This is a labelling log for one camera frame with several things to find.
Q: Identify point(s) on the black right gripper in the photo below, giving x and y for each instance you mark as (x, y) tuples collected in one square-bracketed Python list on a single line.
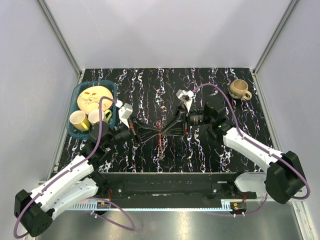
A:
[(180, 115)]

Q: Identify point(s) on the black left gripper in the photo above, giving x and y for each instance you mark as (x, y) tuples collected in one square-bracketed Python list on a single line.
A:
[(136, 125)]

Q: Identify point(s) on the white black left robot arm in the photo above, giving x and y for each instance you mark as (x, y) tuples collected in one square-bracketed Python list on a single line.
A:
[(79, 180)]

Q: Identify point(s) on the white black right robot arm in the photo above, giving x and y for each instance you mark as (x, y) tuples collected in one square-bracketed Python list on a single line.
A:
[(282, 177)]

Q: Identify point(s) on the yellow mug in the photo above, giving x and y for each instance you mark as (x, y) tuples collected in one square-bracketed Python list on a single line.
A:
[(94, 116), (80, 121)]

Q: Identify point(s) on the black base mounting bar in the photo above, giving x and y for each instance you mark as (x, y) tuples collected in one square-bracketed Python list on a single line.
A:
[(169, 190)]

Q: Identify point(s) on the cream floral plate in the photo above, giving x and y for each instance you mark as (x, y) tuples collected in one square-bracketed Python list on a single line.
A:
[(89, 99)]

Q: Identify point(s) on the beige ceramic cup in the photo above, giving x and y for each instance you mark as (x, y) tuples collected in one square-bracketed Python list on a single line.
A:
[(238, 89)]

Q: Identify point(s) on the teal plastic bin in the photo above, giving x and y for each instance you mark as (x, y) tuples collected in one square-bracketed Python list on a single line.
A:
[(106, 104)]

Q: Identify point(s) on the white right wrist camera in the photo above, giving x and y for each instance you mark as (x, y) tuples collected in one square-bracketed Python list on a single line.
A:
[(186, 97)]

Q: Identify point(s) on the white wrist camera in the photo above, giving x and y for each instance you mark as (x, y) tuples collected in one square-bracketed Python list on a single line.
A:
[(124, 112), (186, 97)]

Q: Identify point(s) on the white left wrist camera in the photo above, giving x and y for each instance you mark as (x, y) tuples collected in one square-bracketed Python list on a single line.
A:
[(124, 112)]

